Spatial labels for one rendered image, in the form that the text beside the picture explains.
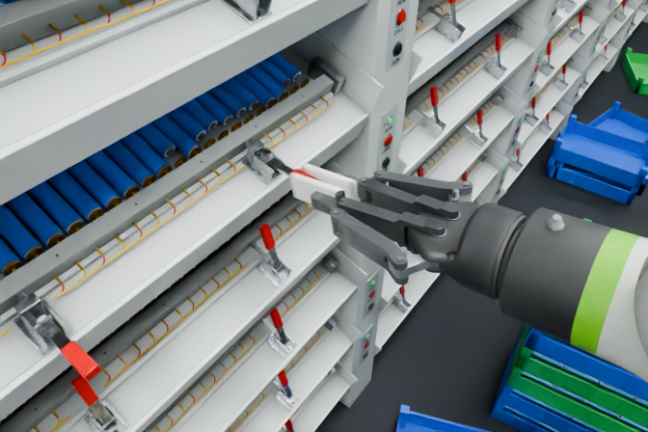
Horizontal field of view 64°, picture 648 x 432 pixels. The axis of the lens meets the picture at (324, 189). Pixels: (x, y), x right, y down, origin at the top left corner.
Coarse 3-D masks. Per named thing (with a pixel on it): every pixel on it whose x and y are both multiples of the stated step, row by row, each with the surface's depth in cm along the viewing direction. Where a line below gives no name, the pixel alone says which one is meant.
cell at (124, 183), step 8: (96, 152) 52; (104, 152) 53; (88, 160) 52; (96, 160) 52; (104, 160) 52; (112, 160) 52; (96, 168) 52; (104, 168) 51; (112, 168) 51; (120, 168) 52; (104, 176) 51; (112, 176) 51; (120, 176) 51; (128, 176) 52; (112, 184) 51; (120, 184) 51; (128, 184) 51; (136, 184) 52; (120, 192) 51
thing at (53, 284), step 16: (304, 112) 65; (240, 160) 58; (208, 176) 55; (192, 192) 54; (160, 208) 52; (144, 224) 50; (112, 240) 49; (96, 256) 47; (48, 288) 45; (0, 320) 42
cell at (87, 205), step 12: (48, 180) 50; (60, 180) 49; (72, 180) 50; (60, 192) 49; (72, 192) 49; (84, 192) 49; (72, 204) 49; (84, 204) 48; (96, 204) 49; (84, 216) 48
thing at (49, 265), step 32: (288, 96) 63; (320, 96) 66; (256, 128) 59; (192, 160) 54; (224, 160) 56; (160, 192) 51; (96, 224) 47; (128, 224) 49; (160, 224) 51; (64, 256) 45; (0, 288) 42; (32, 288) 44; (64, 288) 45
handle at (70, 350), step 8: (40, 320) 41; (48, 320) 42; (40, 328) 41; (48, 328) 41; (56, 328) 41; (48, 336) 41; (56, 336) 41; (64, 336) 41; (56, 344) 40; (64, 344) 40; (72, 344) 40; (64, 352) 39; (72, 352) 39; (80, 352) 39; (72, 360) 39; (80, 360) 39; (88, 360) 39; (80, 368) 38; (88, 368) 38; (96, 368) 39; (88, 376) 38
